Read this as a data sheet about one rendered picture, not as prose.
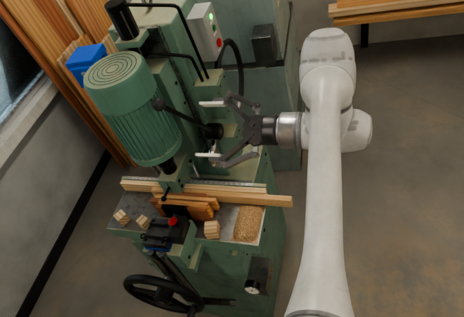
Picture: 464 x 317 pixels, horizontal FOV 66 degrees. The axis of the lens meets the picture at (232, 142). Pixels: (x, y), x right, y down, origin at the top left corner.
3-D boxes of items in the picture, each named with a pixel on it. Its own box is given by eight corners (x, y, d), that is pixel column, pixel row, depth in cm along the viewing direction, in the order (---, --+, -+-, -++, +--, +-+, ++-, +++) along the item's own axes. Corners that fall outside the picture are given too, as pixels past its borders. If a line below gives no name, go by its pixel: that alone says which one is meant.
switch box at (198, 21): (200, 62, 121) (184, 19, 110) (208, 45, 127) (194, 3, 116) (217, 61, 119) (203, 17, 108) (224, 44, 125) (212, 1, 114)
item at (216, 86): (206, 119, 127) (192, 85, 116) (213, 102, 133) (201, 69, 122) (228, 119, 124) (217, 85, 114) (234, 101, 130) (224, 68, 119)
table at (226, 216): (101, 258, 135) (93, 251, 131) (134, 191, 154) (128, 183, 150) (257, 282, 115) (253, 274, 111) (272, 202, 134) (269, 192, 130)
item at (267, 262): (249, 293, 143) (245, 286, 137) (255, 264, 151) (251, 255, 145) (270, 297, 140) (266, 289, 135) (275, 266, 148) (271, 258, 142)
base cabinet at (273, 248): (192, 311, 198) (139, 253, 148) (219, 219, 234) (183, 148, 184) (272, 327, 183) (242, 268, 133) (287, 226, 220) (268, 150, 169)
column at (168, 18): (182, 174, 160) (104, 30, 109) (197, 137, 174) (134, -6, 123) (230, 176, 152) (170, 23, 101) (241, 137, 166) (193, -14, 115)
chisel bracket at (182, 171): (165, 195, 130) (156, 181, 124) (178, 164, 138) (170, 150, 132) (184, 196, 127) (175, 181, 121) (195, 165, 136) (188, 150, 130)
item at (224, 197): (154, 197, 141) (150, 190, 139) (156, 193, 143) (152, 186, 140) (292, 207, 124) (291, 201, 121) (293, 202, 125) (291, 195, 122)
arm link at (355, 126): (306, 135, 93) (303, 90, 86) (371, 136, 88) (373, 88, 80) (301, 161, 85) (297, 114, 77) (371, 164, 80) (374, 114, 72)
